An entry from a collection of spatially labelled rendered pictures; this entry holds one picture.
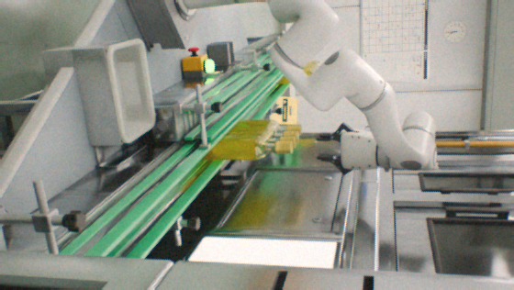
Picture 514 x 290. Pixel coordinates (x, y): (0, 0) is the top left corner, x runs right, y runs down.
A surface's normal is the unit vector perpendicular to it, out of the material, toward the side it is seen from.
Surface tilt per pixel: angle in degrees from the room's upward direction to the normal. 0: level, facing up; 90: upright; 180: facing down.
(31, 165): 0
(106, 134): 90
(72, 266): 90
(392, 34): 90
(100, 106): 90
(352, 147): 109
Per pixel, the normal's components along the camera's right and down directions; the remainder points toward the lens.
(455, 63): -0.23, 0.31
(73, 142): 0.97, 0.00
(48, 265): -0.08, -0.95
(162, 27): -0.15, 0.76
